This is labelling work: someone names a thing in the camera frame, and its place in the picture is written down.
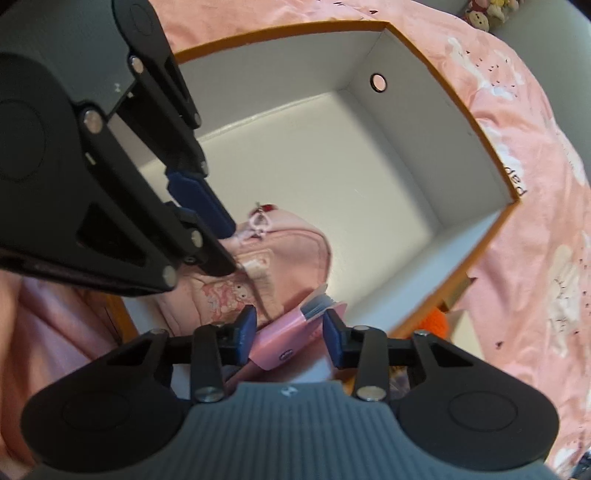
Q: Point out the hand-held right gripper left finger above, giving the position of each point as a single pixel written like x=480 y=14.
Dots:
x=247 y=333

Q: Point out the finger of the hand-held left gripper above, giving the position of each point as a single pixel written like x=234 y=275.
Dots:
x=184 y=240
x=203 y=198

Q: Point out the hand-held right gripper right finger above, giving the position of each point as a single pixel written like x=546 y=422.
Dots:
x=332 y=338

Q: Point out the pink cartoon pouch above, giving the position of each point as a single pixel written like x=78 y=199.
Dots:
x=286 y=258

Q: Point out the orange storage box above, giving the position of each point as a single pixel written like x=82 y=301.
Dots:
x=351 y=184

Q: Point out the orange crochet ball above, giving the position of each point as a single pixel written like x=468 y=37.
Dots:
x=436 y=323

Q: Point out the pink printed blanket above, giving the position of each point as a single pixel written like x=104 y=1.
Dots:
x=531 y=230

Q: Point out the tube of plush toys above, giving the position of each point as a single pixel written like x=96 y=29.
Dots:
x=489 y=11

